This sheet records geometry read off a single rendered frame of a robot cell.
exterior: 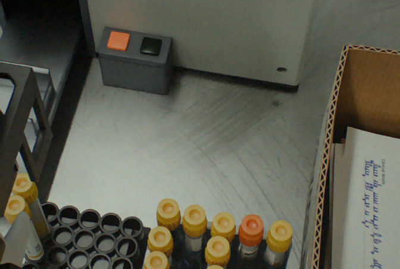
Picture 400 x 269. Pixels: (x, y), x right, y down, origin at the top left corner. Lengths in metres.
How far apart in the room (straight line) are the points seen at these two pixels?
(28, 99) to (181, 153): 0.39
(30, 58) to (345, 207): 0.29
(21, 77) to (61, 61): 0.40
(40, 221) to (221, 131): 0.18
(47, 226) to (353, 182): 0.24
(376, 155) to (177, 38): 0.20
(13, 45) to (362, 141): 0.31
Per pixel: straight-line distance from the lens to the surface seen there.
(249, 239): 0.54
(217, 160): 0.68
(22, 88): 0.30
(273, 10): 0.64
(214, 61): 0.71
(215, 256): 0.52
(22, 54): 0.71
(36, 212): 0.59
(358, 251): 0.60
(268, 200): 0.67
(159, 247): 0.53
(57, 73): 0.69
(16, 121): 0.29
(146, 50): 0.68
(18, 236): 0.37
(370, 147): 0.64
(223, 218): 0.54
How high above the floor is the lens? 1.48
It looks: 60 degrees down
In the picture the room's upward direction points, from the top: 1 degrees clockwise
